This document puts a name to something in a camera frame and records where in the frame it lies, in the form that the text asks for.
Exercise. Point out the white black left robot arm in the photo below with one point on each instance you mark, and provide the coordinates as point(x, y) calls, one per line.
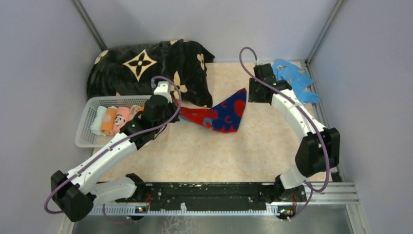
point(73, 191)

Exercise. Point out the aluminium frame rail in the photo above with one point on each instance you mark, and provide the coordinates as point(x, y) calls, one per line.
point(141, 209)
point(335, 172)

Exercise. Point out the white plastic basket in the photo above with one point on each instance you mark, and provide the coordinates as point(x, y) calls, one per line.
point(85, 138)

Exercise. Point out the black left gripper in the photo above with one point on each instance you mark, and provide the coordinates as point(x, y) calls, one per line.
point(173, 107)

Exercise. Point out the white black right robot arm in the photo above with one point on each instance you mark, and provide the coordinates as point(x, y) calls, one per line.
point(318, 151)

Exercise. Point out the red blue cloth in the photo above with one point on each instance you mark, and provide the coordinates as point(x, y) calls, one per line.
point(224, 117)

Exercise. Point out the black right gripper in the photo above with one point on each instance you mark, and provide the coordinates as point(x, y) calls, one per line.
point(252, 97)

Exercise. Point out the rolled white green towel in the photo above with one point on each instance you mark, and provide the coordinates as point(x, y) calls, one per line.
point(97, 122)

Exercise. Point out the aluminium frame rail front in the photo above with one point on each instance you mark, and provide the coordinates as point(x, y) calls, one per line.
point(141, 209)

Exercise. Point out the rolled orange towel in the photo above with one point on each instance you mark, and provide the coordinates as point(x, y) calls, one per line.
point(107, 123)

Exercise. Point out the blue patterned towel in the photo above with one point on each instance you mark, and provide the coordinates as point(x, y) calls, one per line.
point(298, 79)

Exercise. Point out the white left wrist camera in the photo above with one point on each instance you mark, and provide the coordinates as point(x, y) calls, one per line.
point(163, 88)

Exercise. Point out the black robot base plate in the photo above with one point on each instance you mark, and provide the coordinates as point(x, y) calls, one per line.
point(217, 196)

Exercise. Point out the aluminium frame rail right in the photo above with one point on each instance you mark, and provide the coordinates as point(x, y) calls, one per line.
point(335, 172)

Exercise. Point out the striped rabbit print towel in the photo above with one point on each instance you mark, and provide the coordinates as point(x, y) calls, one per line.
point(133, 111)

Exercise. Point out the rolled pink panda towel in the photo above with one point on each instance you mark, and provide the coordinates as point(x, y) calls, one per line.
point(122, 116)

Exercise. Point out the black floral blanket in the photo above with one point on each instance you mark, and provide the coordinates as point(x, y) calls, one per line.
point(127, 70)

